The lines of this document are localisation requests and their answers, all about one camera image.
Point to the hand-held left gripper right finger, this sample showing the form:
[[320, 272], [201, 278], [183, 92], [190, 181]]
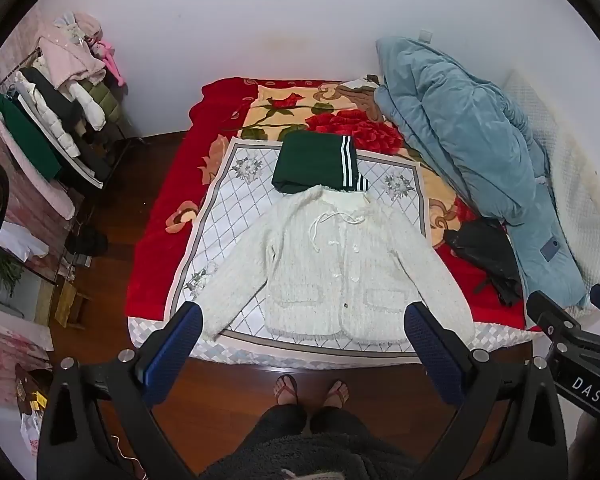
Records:
[[432, 355]]

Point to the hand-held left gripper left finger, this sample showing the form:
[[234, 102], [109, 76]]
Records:
[[172, 355]]

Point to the white fuzzy cardigan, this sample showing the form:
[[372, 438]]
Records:
[[340, 270]]

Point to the person's right forearm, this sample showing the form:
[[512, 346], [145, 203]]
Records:
[[592, 435]]

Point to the metal clothes rack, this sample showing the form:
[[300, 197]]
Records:
[[105, 150]]

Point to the black bag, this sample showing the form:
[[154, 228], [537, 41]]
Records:
[[485, 255]]

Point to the person's right foot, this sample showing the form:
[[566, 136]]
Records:
[[336, 394]]

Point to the person's foot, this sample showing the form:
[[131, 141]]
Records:
[[286, 390], [336, 394]]

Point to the small wooden stool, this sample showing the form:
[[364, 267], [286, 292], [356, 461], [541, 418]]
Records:
[[72, 305]]

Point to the white mattress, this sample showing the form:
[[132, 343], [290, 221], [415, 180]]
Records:
[[580, 185]]

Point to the person's left foot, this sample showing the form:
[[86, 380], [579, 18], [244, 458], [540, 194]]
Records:
[[286, 390]]

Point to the white diamond patterned cloth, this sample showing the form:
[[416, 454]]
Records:
[[230, 220]]

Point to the white plastic bag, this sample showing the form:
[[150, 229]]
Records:
[[30, 432]]

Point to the red floral blanket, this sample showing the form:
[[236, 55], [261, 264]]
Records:
[[170, 180]]

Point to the blue quilt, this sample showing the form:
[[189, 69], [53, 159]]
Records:
[[465, 140]]

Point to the green potted plant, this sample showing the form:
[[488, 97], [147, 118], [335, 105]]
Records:
[[0, 272]]

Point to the green striped pants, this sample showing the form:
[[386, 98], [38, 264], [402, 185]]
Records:
[[312, 162]]

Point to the olive puffer jacket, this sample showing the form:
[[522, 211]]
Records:
[[105, 102]]

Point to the white puffer jacket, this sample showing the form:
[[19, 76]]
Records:
[[55, 120]]

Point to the green hanging garment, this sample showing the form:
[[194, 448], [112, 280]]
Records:
[[27, 135]]

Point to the pink plastic hangers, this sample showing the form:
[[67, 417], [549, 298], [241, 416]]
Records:
[[111, 60]]

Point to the pink fuzzy coat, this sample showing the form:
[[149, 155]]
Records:
[[70, 55]]

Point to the white wall socket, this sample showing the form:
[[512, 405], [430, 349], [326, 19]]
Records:
[[425, 35]]

